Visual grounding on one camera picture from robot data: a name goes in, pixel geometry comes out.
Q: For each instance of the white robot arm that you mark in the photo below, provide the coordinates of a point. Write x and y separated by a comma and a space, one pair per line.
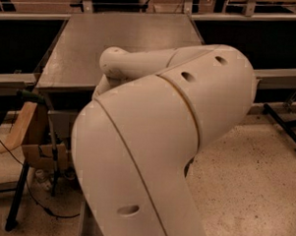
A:
151, 114

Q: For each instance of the grey top drawer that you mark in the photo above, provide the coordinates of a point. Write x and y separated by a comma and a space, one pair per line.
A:
63, 122

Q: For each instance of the grey wooden drawer cabinet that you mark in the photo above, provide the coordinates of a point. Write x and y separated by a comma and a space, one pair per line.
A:
72, 71

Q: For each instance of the grey open bottom drawer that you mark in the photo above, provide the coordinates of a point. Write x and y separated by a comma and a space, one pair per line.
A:
87, 224

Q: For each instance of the brown cardboard piece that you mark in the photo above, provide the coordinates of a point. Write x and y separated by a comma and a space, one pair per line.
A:
30, 133

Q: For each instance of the black floor stand base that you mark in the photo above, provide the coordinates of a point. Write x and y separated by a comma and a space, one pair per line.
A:
287, 126

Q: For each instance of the black tripod stand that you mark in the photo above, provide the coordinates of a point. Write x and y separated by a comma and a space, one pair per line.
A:
23, 183

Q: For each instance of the green handled tool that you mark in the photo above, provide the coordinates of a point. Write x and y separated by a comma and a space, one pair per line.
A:
28, 96

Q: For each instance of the grey right barrier rail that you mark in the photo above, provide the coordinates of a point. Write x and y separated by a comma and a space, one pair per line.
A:
276, 79

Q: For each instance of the grey barrier rail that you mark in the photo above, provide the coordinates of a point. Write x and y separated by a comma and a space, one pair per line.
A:
276, 79
10, 83

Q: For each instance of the grey left barrier rail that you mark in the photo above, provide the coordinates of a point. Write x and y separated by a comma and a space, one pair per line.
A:
10, 83

